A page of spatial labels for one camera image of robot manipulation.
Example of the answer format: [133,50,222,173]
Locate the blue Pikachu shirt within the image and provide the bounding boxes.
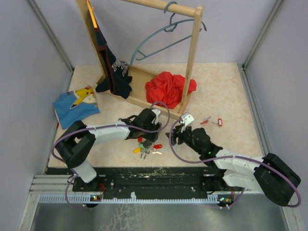
[52,86,100,129]

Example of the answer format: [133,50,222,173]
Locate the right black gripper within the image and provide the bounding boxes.
[166,123,203,155]

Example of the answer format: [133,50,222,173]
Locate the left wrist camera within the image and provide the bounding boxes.
[151,108,161,119]

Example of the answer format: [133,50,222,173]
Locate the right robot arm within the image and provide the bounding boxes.
[166,125,302,208]

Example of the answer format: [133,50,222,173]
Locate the key with red handle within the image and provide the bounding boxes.
[200,116,211,125]

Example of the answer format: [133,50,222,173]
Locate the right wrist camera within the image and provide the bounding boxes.
[180,113,194,132]

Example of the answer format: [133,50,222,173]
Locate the teal plastic hanger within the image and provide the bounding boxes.
[130,0,207,65]

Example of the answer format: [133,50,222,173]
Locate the wooden clothes rack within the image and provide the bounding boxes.
[76,0,204,118]

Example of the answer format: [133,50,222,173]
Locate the key with red tag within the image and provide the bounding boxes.
[212,118,223,127]
[150,144,163,154]

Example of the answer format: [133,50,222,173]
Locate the grey key organiser plate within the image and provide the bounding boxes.
[141,140,153,149]

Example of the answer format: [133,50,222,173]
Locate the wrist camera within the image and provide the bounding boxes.
[151,108,161,119]
[180,113,194,132]

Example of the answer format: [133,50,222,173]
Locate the red crumpled cloth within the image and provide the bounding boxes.
[145,71,185,109]

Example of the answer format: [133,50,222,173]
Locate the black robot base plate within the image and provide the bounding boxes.
[45,165,244,200]

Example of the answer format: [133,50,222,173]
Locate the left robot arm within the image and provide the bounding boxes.
[53,108,162,191]

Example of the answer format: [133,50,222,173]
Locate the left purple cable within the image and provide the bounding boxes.
[51,101,171,210]

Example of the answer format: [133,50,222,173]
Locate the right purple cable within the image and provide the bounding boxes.
[169,119,302,209]

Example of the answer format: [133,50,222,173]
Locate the navy blue shirt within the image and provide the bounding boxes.
[94,28,132,99]

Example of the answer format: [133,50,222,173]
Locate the purple cable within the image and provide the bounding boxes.
[169,119,302,209]
[51,101,171,210]

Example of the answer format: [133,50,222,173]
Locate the grey slotted cable duct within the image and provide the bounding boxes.
[38,193,238,205]

